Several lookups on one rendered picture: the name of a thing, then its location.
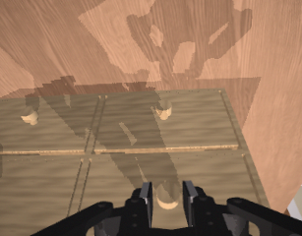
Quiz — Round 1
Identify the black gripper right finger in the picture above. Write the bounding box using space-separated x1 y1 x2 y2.
182 181 302 236

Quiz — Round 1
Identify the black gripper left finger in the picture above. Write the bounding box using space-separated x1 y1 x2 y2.
31 182 153 236

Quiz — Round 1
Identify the small wooden chest of drawers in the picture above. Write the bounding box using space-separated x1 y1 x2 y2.
0 88 271 216

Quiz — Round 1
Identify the brown wooden drawer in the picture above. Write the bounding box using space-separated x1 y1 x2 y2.
80 154 259 230
94 90 238 154
0 96 100 155
0 159 83 236

